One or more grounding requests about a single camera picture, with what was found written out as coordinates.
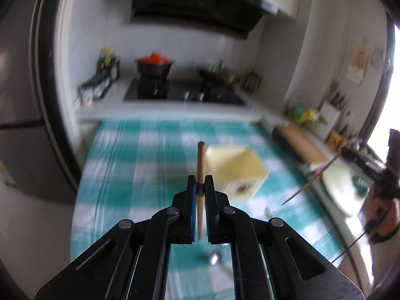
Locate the yellow green produce bag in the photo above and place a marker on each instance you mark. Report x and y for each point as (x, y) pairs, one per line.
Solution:
(303, 115)

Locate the black gas stove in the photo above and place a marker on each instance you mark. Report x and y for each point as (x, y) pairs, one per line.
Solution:
(181, 91)

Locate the cream utensil holder box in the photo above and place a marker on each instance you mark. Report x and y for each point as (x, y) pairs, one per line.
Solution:
(238, 171)

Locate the black wok with lid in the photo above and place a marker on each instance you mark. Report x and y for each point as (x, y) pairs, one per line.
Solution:
(218, 74)

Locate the green cutting board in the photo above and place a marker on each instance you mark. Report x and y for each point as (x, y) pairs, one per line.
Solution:
(342, 186)

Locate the hanging wall towel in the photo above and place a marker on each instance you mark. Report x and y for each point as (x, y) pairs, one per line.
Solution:
(358, 62)

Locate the sauce bottles group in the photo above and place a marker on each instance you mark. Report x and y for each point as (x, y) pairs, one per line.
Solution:
(108, 63)

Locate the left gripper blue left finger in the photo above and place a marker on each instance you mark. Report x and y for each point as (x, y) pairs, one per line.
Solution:
(131, 260)

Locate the white spice jar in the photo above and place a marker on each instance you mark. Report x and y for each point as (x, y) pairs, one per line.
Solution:
(86, 95)

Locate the yellow snack packet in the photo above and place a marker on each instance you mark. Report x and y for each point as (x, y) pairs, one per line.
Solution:
(334, 140)

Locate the black range hood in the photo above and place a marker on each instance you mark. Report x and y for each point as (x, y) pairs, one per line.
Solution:
(232, 17)

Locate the dark wooden chopstick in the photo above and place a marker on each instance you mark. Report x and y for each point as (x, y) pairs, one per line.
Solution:
(316, 176)

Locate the glass french press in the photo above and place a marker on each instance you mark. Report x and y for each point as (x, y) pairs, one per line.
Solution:
(251, 82)

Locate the grey refrigerator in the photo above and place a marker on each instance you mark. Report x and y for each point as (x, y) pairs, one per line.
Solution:
(28, 159)

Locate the teal plaid tablecloth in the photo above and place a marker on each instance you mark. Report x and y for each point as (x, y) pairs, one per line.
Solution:
(135, 168)

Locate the person right hand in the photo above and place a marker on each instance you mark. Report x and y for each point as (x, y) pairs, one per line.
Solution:
(382, 215)

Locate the black pot red lid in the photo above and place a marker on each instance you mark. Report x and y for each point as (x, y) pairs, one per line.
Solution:
(155, 65)

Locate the steel spoon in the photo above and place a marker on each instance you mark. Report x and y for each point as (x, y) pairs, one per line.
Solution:
(215, 258)

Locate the wooden cutting board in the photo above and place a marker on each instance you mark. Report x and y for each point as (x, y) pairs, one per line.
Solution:
(297, 142)

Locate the white knife block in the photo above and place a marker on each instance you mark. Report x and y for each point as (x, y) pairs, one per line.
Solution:
(330, 116)

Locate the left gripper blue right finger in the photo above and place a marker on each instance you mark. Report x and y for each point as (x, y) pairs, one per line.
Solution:
(270, 260)

